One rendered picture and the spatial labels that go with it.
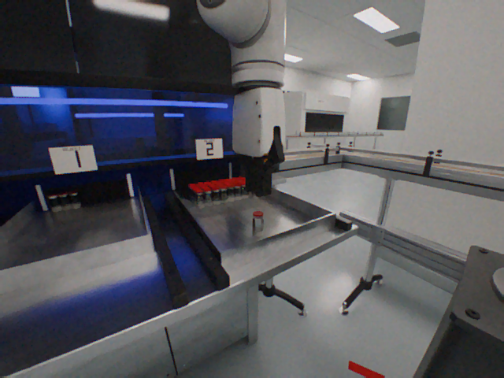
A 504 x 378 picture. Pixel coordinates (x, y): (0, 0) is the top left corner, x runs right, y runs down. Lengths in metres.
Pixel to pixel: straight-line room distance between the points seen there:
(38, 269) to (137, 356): 0.64
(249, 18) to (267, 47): 0.05
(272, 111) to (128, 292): 0.31
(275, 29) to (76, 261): 0.44
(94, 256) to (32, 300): 0.08
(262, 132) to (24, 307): 0.38
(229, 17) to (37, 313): 0.41
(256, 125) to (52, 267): 0.36
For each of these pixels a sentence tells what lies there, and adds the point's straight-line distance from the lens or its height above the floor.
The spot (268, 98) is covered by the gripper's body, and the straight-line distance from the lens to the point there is 0.30.
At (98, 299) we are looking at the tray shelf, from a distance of 0.34.
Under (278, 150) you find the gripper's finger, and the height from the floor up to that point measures 1.05.
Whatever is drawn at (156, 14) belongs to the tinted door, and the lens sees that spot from 0.67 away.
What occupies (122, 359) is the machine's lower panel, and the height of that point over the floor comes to 0.33.
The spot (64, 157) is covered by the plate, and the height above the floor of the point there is 1.03.
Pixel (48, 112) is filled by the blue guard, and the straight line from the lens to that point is 0.61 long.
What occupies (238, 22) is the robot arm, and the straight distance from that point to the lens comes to 0.28.
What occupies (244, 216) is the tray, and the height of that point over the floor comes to 0.88.
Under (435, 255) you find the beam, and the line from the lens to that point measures 1.28.
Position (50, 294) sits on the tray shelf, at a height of 0.88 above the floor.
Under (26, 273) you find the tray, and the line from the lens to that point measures 0.41.
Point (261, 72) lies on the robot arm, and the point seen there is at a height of 1.16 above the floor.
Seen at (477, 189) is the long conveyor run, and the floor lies 0.87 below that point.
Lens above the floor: 1.09
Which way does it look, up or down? 18 degrees down
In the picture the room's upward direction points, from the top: straight up
